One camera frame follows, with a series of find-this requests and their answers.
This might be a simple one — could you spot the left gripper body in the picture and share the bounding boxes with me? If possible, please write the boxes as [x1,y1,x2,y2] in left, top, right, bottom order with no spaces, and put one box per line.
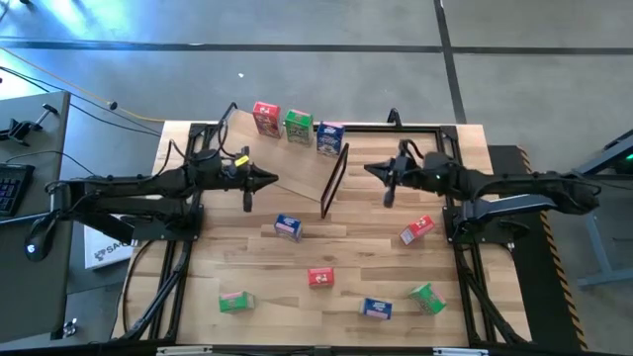
[225,145,254,214]

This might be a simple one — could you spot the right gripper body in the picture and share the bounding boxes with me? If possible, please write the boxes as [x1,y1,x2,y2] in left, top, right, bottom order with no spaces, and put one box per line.
[383,156,424,209]

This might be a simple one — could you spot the blue Frosted Flakes cereal box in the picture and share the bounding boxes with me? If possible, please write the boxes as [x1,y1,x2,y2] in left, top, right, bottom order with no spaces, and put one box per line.
[358,297,394,320]
[316,121,346,159]
[274,213,304,243]

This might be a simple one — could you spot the red Froot Loops cereal box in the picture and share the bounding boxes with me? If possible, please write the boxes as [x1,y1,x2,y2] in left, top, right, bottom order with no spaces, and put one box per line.
[251,101,283,139]
[399,214,436,247]
[307,266,336,289]

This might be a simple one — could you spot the green Apple Jacks cereal box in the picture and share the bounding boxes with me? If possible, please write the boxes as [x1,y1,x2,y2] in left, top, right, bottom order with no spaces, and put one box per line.
[283,108,316,147]
[407,282,448,316]
[219,290,256,314]

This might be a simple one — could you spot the white printed box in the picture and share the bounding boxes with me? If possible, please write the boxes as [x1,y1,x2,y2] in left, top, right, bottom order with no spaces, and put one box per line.
[83,229,135,271]

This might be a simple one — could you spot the black hazard-striped floor mat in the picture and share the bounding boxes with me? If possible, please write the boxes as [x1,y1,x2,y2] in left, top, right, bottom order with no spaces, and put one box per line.
[487,144,589,352]

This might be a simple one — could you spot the white bar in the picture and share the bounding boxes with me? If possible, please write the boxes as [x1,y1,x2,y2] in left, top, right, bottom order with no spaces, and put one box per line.
[156,345,214,356]
[433,347,489,356]

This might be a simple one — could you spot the black computer mouse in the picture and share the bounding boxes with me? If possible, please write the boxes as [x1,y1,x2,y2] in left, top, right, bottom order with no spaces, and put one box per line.
[24,215,58,263]

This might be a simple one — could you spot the grey metal stand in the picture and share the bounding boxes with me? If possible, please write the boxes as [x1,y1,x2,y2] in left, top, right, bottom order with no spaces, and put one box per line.
[576,128,633,291]

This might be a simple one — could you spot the black keyboard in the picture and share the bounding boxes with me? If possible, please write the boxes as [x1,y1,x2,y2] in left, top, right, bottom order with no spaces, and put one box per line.
[0,162,36,218]

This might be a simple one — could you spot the grey desk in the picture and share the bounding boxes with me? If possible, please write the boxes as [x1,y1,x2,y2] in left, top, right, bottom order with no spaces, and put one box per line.
[0,90,75,345]

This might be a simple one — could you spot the black aluminium rig frame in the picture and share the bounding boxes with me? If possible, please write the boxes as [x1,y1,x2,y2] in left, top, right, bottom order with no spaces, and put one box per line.
[111,121,533,356]

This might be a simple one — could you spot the yellow floor cable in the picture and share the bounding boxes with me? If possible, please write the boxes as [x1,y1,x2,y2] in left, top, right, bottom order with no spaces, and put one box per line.
[0,45,165,124]

